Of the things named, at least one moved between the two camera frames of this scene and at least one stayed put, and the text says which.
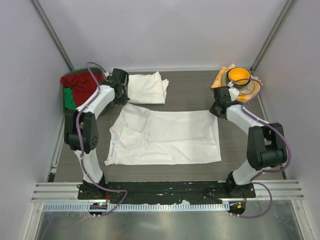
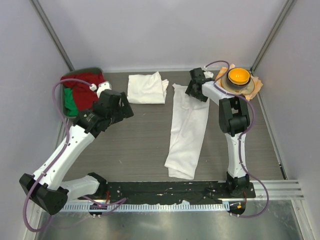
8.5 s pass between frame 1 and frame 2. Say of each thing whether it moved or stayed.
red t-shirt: stayed
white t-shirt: moved
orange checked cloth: stayed
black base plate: stayed
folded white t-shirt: stayed
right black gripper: moved
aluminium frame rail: stayed
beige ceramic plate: stayed
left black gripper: moved
